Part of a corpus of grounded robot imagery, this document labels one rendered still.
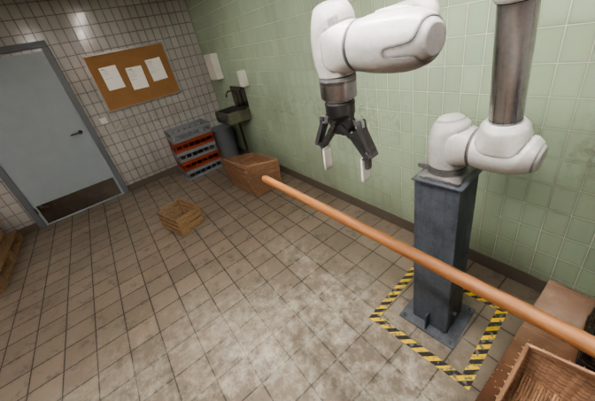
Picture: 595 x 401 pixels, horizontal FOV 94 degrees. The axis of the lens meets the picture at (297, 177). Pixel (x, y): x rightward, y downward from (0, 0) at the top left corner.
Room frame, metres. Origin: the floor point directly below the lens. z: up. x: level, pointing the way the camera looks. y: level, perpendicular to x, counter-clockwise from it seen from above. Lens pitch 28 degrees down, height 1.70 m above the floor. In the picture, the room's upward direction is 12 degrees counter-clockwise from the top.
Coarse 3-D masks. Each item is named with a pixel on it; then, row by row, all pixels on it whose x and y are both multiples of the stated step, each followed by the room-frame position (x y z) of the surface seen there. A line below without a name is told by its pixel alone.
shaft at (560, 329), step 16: (288, 192) 0.87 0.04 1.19; (320, 208) 0.72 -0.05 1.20; (352, 224) 0.61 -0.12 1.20; (384, 240) 0.52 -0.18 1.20; (416, 256) 0.45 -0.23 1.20; (448, 272) 0.39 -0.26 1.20; (464, 288) 0.36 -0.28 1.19; (480, 288) 0.34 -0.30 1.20; (496, 288) 0.33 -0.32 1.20; (496, 304) 0.31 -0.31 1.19; (512, 304) 0.29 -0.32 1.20; (528, 304) 0.29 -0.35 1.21; (528, 320) 0.27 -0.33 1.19; (544, 320) 0.26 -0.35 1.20; (560, 320) 0.25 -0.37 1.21; (560, 336) 0.23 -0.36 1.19; (576, 336) 0.22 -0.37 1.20; (592, 336) 0.22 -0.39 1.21; (592, 352) 0.20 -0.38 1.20
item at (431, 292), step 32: (416, 192) 1.07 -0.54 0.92; (448, 192) 0.95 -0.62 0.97; (416, 224) 1.07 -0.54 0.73; (448, 224) 0.95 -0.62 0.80; (448, 256) 0.94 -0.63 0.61; (416, 288) 1.06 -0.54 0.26; (448, 288) 0.93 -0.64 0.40; (384, 320) 1.08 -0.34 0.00; (416, 320) 1.03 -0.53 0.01; (448, 320) 0.93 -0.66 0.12; (480, 352) 0.79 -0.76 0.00
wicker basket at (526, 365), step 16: (528, 352) 0.44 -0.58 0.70; (544, 352) 0.41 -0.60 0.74; (528, 368) 0.43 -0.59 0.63; (544, 368) 0.40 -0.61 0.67; (560, 368) 0.38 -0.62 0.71; (576, 368) 0.35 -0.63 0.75; (512, 384) 0.40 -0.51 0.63; (528, 384) 0.40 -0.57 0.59; (544, 384) 0.39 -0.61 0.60; (560, 384) 0.36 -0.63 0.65; (576, 384) 0.34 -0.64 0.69; (592, 384) 0.32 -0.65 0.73; (496, 400) 0.33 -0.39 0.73; (512, 400) 0.37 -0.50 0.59; (528, 400) 0.37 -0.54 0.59; (544, 400) 0.36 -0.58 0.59; (560, 400) 0.35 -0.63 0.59; (576, 400) 0.33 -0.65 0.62; (592, 400) 0.31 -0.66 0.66
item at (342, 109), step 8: (328, 104) 0.68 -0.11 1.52; (336, 104) 0.66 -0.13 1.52; (344, 104) 0.66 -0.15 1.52; (352, 104) 0.67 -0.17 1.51; (328, 112) 0.68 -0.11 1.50; (336, 112) 0.66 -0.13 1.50; (344, 112) 0.66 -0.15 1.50; (352, 112) 0.67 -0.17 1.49; (328, 120) 0.72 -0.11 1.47; (336, 120) 0.69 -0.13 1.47; (344, 120) 0.67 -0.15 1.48; (336, 128) 0.70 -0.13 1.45; (352, 128) 0.67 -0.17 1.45
